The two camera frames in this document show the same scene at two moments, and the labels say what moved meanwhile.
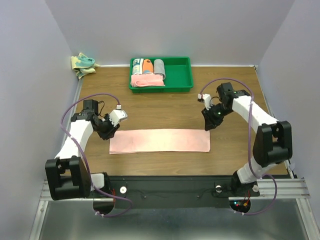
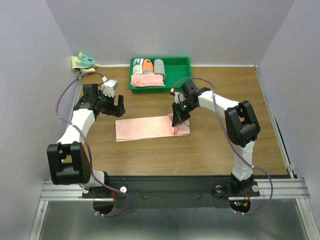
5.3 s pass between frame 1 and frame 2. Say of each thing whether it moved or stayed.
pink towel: moved
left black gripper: moved
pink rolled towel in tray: stayed
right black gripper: moved
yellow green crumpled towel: stayed
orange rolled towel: stayed
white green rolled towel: stayed
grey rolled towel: stayed
